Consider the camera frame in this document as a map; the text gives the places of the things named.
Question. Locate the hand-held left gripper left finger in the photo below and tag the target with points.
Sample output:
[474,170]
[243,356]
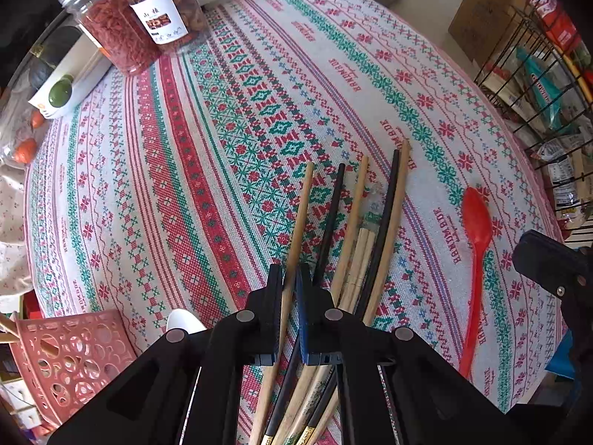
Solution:
[276,315]

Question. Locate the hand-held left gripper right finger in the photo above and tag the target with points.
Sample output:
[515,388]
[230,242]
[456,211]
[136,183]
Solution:
[303,315]

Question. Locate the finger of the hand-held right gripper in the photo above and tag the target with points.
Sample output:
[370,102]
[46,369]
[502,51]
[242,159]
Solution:
[542,259]

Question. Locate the red plastic spoon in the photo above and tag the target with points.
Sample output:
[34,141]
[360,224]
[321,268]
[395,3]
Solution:
[477,213]

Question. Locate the bamboo chopsticks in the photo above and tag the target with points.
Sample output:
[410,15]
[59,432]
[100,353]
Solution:
[363,250]

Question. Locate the black chopstick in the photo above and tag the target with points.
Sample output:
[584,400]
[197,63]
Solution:
[331,213]
[389,204]

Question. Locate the wooden chopstick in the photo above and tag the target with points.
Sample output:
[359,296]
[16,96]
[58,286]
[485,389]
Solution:
[301,204]
[400,194]
[356,204]
[7,322]

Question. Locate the pink perforated plastic basket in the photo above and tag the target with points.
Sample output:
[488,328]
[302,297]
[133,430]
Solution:
[92,333]

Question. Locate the white snack packet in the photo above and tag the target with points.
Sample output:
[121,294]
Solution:
[560,171]

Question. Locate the white spoon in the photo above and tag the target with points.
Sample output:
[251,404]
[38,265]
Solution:
[180,320]

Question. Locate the teal snack packet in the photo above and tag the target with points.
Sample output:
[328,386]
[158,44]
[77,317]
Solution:
[542,83]

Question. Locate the patterned red green tablecloth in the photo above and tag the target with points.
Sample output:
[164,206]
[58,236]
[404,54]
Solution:
[231,102]

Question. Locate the red snack packet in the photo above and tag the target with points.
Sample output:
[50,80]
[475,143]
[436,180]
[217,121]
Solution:
[553,14]

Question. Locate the cardboard box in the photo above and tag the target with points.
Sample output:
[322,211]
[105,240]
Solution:
[486,4]

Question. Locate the floral cloth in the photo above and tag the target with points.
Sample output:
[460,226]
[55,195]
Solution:
[14,222]

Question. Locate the orange fruit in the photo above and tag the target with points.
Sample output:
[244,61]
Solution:
[24,149]

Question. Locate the white bowl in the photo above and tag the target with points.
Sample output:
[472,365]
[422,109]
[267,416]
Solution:
[78,69]

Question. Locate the clear jar of goji berries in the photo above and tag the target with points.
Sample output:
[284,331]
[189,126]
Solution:
[120,37]

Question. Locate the glass jar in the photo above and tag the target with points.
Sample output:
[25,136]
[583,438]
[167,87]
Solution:
[18,120]

